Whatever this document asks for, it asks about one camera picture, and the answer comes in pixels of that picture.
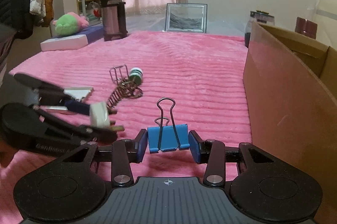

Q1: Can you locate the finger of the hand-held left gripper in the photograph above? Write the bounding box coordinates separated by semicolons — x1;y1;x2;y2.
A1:
13;73;92;116
33;107;118;144

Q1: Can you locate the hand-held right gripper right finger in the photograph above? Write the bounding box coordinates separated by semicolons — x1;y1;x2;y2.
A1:
188;130;275;188

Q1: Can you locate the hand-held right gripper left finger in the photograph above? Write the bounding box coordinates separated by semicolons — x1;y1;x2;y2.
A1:
56;129;148;188

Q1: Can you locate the beige box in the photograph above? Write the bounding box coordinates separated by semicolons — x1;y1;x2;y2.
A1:
63;86;94;103

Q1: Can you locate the white power plug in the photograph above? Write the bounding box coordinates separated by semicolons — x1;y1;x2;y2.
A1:
90;102;125;133

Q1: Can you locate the blue binder clip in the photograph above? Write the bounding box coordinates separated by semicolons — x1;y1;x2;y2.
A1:
147;98;190;154

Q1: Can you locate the metal spring coil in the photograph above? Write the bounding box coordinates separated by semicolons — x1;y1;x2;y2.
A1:
106;79;144;114

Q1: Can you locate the metal wire rack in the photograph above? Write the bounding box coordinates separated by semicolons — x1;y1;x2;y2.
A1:
109;64;129;85

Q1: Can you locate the green white small bottle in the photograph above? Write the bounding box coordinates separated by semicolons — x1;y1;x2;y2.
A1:
128;67;144;85

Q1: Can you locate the brown cardboard box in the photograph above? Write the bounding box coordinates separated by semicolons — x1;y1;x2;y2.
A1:
242;21;337;224

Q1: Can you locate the white purple flat box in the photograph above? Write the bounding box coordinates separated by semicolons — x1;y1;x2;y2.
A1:
40;26;104;52

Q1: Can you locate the pink ribbed blanket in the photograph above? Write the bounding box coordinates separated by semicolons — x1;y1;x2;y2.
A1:
0;30;264;224

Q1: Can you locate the green pink plush toy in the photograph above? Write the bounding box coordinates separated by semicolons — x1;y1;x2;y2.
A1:
52;12;90;37

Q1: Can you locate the steel thermos flask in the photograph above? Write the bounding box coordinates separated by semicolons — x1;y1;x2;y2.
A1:
100;0;128;42

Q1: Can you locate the plastic-covered grey mattress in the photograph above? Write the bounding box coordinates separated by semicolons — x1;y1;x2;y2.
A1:
126;13;250;38

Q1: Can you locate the glass jar with dark contents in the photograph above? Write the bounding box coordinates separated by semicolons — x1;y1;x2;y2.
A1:
244;11;275;48

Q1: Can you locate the maroon metal container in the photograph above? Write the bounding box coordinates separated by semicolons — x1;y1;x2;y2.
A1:
294;17;318;36

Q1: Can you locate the grey picture frame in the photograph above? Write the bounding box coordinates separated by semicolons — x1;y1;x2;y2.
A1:
165;3;207;34

